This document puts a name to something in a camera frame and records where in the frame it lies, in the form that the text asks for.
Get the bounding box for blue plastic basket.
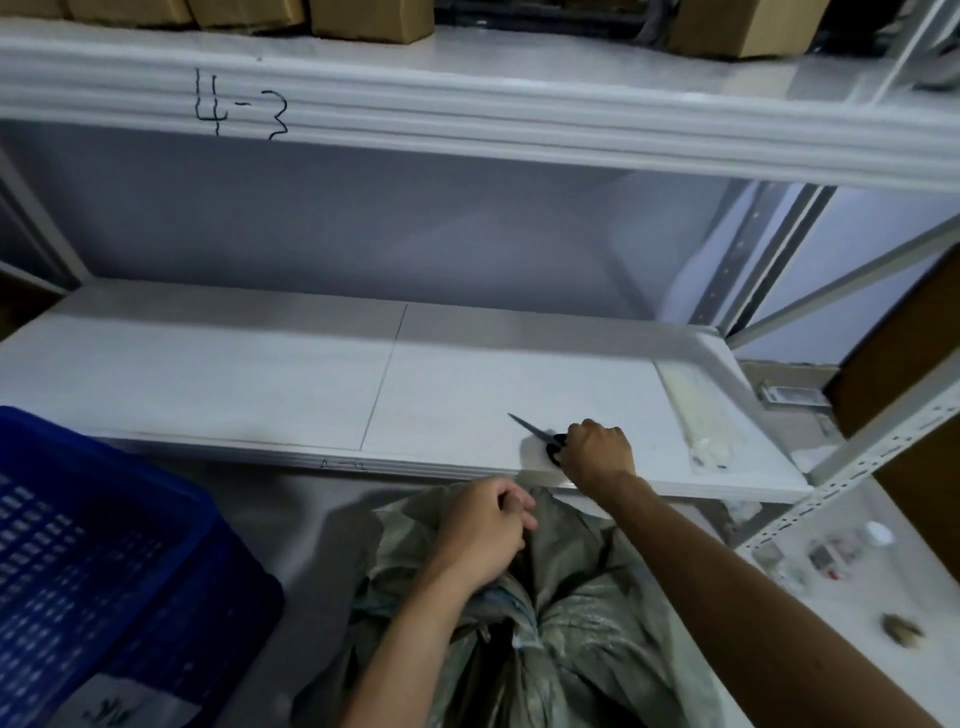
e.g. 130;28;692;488
0;406;286;728

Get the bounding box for white crumpled paper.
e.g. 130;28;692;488
787;442;838;472

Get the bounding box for small brown crumpled object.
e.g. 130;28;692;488
881;613;925;648

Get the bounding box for person's right hand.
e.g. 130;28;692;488
558;418;639;498

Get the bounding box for person's left forearm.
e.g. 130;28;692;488
341;560;483;728

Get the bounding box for person's right forearm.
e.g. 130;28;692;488
584;472;943;728

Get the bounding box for white paper label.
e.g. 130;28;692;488
67;671;204;728

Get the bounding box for clear plastic bottle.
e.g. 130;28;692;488
753;521;895;594

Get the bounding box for tall small cardboard box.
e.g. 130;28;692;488
309;0;436;45
65;0;196;30
185;0;309;33

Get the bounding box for small white packet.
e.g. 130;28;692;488
757;382;830;410

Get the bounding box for cube cardboard box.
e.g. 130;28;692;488
663;0;832;61

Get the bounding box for green woven sack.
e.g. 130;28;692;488
292;483;725;728

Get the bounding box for person's left hand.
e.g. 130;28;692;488
434;476;539;595

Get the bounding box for clear bag of zip ties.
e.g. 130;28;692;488
658;359;755;470

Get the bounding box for white metal shelf rack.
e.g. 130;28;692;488
0;0;960;558

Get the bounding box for black scissors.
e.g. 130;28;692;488
507;412;571;468

